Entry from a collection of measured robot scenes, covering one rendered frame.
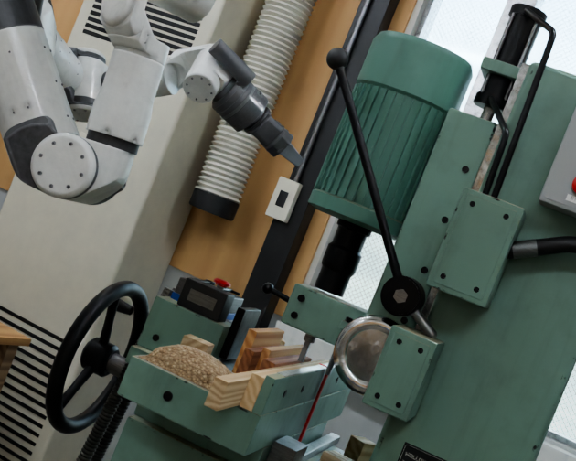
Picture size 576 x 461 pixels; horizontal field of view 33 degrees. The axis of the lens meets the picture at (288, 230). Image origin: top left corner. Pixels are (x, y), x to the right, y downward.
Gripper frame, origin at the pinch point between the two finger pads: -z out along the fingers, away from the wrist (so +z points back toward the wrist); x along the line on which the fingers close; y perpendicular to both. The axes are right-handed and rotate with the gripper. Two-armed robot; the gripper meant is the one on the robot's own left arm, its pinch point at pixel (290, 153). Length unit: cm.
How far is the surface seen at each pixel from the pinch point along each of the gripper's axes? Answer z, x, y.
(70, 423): 3, 31, -59
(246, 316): -3.5, 35.9, -24.1
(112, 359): 5, 27, -47
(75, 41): 34, -144, -26
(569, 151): -9, 62, 29
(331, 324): -11.5, 44.0, -14.2
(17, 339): -9, -89, -98
